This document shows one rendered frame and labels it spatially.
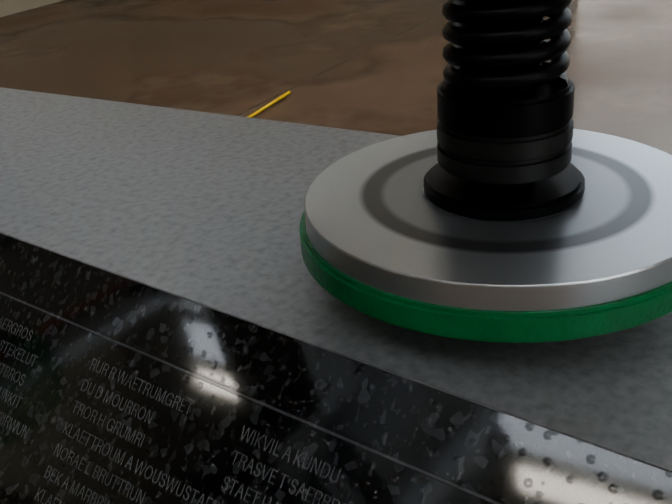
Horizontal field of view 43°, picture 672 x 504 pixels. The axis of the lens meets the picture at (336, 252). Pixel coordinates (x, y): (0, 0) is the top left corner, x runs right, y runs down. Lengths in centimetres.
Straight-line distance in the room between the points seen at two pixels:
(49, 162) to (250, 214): 23
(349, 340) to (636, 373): 14
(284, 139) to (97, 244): 22
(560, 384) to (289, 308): 15
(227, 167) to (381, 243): 30
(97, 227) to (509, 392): 32
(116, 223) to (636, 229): 35
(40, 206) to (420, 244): 34
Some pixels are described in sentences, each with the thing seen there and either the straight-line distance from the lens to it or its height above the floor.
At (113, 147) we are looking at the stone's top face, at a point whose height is 82.
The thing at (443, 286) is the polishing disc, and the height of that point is 88.
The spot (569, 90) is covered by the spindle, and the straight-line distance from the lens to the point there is 44.
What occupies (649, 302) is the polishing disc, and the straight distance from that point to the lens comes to 40.
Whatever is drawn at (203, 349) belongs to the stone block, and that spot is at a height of 81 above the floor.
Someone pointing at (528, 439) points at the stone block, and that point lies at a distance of 39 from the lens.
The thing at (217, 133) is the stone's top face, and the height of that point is 82.
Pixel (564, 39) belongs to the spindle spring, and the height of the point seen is 96.
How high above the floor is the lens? 106
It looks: 27 degrees down
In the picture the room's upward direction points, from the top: 4 degrees counter-clockwise
